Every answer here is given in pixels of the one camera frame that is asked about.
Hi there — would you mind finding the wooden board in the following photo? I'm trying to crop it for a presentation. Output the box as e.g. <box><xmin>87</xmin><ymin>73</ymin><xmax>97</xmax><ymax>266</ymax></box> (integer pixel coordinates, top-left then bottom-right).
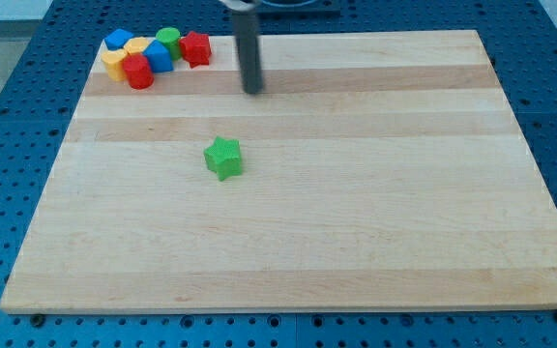
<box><xmin>0</xmin><ymin>30</ymin><xmax>557</xmax><ymax>314</ymax></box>

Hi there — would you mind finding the green star block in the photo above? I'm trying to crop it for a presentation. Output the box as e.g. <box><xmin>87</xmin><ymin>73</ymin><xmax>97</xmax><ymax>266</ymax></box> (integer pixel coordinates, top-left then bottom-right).
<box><xmin>203</xmin><ymin>136</ymin><xmax>243</xmax><ymax>181</ymax></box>

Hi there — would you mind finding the blue cube block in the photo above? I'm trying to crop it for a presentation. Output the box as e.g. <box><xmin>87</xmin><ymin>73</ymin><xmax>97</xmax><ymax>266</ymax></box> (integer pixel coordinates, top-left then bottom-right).
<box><xmin>103</xmin><ymin>28</ymin><xmax>134</xmax><ymax>50</ymax></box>

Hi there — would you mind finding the yellow hexagon block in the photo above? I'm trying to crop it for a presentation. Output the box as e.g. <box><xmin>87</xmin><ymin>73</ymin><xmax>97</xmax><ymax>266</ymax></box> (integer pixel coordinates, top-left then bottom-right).
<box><xmin>123</xmin><ymin>37</ymin><xmax>151</xmax><ymax>55</ymax></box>

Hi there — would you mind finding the red cylinder block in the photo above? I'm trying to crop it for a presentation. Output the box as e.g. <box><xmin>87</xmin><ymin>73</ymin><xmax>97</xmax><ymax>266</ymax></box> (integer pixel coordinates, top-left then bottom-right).
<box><xmin>122</xmin><ymin>54</ymin><xmax>154</xmax><ymax>90</ymax></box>

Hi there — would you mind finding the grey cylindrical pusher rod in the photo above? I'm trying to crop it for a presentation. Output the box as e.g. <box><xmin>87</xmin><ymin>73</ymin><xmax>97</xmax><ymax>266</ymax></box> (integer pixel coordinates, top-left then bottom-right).
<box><xmin>230</xmin><ymin>0</ymin><xmax>263</xmax><ymax>95</ymax></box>

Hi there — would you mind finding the yellow heart block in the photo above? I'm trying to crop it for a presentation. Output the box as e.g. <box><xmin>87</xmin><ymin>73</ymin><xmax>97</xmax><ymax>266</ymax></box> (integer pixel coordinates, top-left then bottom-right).
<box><xmin>101</xmin><ymin>48</ymin><xmax>128</xmax><ymax>82</ymax></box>

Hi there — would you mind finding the red star block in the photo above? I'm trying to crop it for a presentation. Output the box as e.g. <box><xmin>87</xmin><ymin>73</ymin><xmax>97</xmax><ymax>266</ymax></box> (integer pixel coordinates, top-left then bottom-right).
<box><xmin>179</xmin><ymin>31</ymin><xmax>212</xmax><ymax>68</ymax></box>

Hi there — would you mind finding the blue pentagon block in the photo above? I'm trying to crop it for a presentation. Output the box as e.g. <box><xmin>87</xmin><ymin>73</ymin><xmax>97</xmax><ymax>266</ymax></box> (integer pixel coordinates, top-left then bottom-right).
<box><xmin>142</xmin><ymin>40</ymin><xmax>173</xmax><ymax>73</ymax></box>

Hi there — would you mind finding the green cylinder block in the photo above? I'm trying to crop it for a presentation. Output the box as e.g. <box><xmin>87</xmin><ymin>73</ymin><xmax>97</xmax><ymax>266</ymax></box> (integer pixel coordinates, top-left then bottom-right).
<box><xmin>155</xmin><ymin>27</ymin><xmax>182</xmax><ymax>61</ymax></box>

